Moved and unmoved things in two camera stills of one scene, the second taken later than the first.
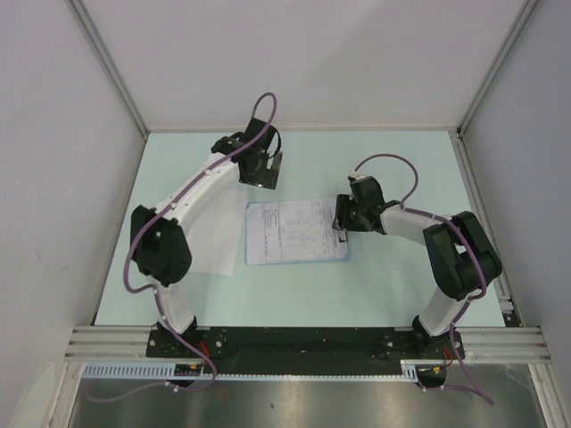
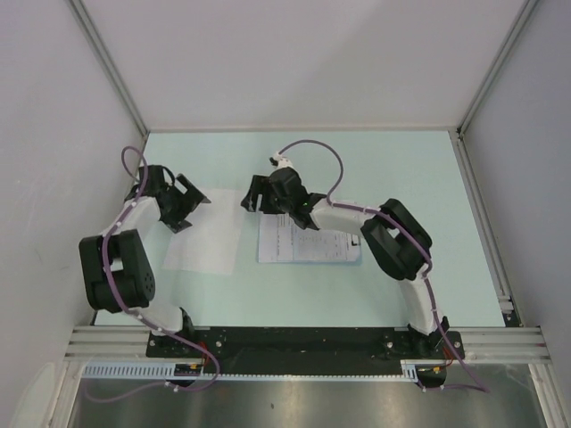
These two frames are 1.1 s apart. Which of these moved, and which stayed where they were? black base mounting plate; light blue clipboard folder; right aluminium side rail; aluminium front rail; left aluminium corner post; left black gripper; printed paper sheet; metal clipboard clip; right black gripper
Moved: light blue clipboard folder; left black gripper; right black gripper; metal clipboard clip; printed paper sheet
Stayed: right aluminium side rail; left aluminium corner post; aluminium front rail; black base mounting plate
